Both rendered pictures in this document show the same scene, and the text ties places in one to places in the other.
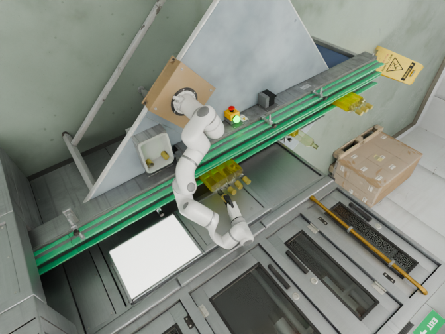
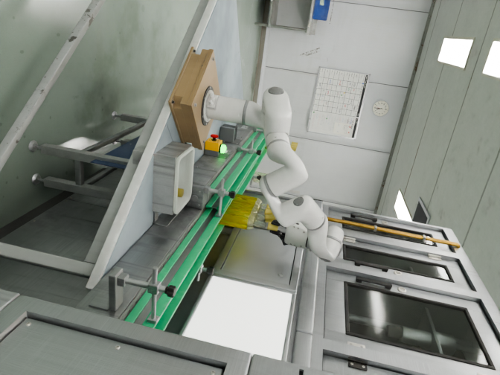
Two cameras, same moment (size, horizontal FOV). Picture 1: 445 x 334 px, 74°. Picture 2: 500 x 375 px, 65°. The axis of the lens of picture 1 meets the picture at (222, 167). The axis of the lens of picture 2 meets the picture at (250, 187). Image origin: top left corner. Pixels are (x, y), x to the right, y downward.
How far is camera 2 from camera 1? 133 cm
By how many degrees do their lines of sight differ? 46
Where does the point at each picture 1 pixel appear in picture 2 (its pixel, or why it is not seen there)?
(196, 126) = (283, 102)
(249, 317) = (395, 325)
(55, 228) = not seen: hidden behind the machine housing
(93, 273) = not seen: outside the picture
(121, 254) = not seen: hidden behind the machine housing
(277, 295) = (390, 297)
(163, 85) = (201, 75)
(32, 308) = (280, 364)
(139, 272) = (248, 348)
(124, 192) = (153, 249)
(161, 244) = (238, 308)
